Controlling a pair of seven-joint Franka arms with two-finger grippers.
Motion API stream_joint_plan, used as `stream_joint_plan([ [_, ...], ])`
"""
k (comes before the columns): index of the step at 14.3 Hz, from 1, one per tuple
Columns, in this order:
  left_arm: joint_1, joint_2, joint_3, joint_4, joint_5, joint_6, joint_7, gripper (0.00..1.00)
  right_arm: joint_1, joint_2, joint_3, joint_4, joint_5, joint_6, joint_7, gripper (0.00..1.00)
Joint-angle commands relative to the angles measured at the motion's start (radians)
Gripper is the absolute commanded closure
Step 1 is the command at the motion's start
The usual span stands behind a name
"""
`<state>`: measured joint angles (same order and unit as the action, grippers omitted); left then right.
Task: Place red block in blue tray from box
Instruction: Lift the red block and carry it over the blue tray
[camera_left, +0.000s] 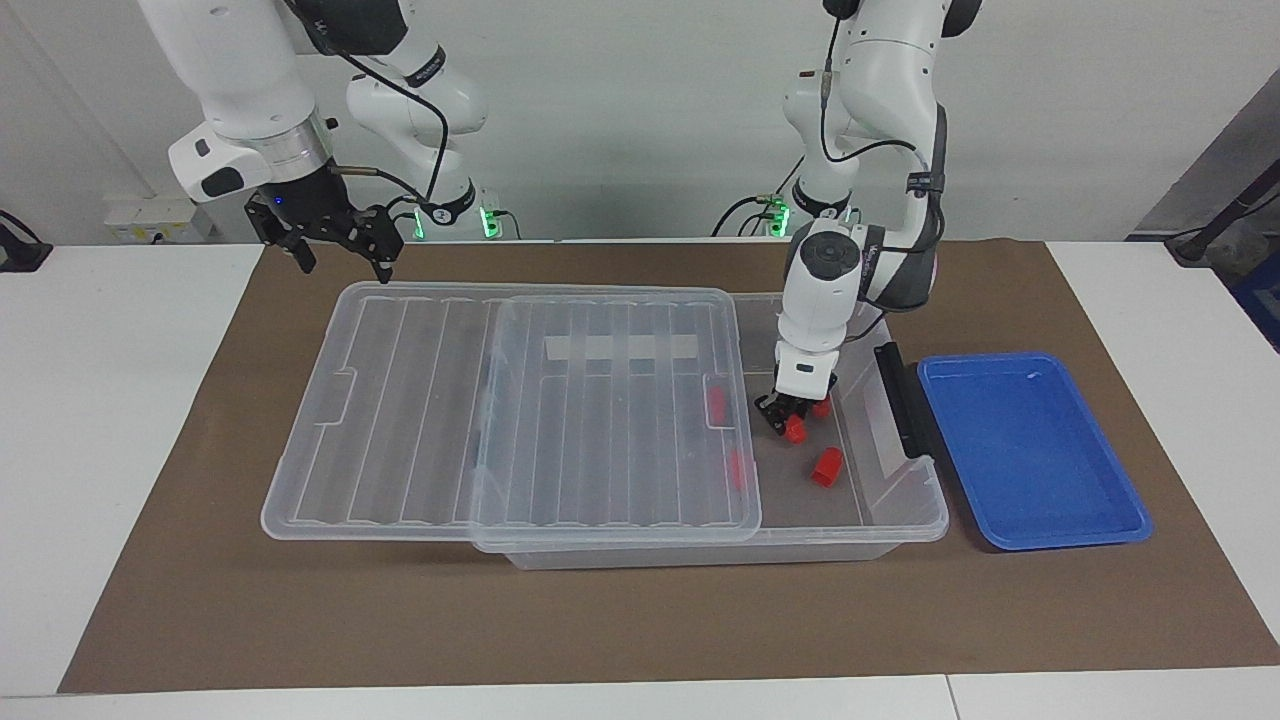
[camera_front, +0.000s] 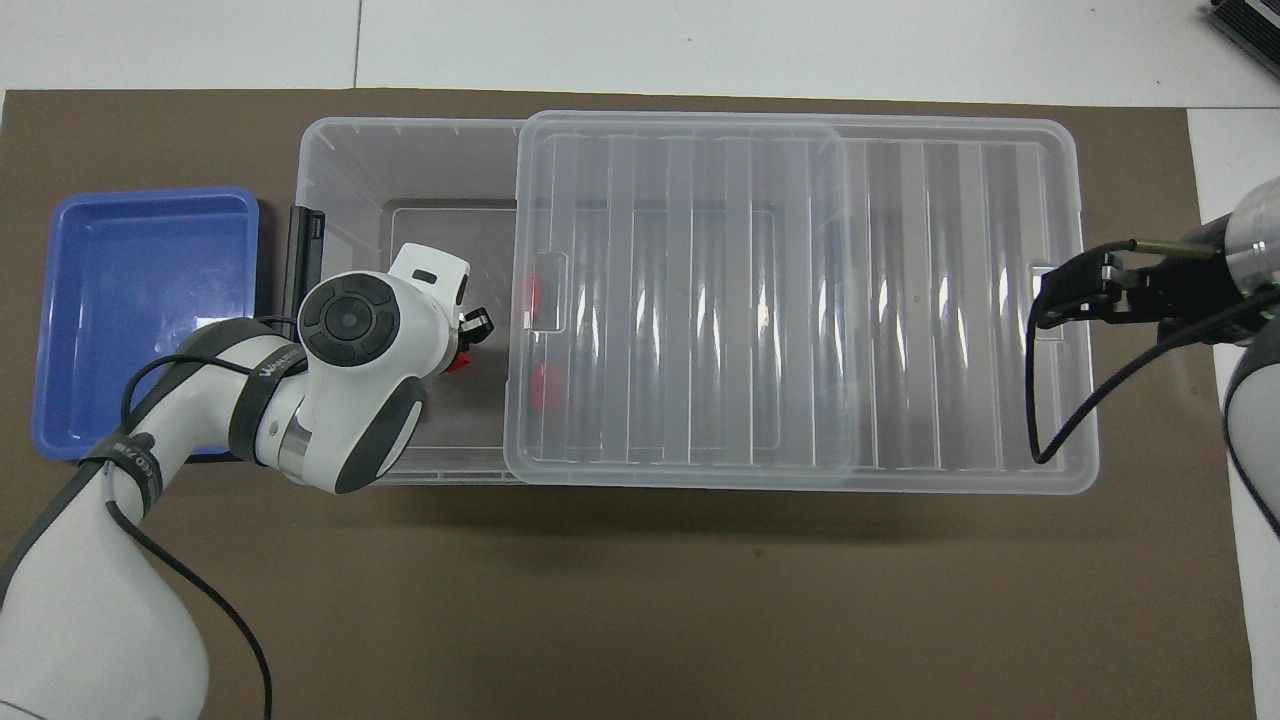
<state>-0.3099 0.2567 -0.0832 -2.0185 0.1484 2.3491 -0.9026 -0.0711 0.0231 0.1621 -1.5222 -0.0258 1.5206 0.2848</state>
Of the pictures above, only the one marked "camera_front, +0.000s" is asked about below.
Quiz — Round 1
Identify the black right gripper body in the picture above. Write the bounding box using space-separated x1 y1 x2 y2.
1120 218 1249 346

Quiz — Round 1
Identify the clear ribbed plastic lid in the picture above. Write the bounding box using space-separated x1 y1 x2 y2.
503 110 1099 496

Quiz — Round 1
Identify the clear plastic storage box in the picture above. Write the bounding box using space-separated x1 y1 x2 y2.
290 117 861 486

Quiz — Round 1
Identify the blue plastic tray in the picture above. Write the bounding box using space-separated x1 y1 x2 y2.
30 187 261 463

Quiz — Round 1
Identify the black finned device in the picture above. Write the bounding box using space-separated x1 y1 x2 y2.
1205 0 1280 79

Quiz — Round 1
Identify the brown table mat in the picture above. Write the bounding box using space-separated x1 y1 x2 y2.
0 88 1259 720

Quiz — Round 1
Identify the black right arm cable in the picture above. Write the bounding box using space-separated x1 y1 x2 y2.
1025 240 1280 467

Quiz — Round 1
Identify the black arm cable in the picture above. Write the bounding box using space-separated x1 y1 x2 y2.
1025 240 1280 467
105 315 301 720

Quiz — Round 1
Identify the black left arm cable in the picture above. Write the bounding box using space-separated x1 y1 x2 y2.
105 315 301 720

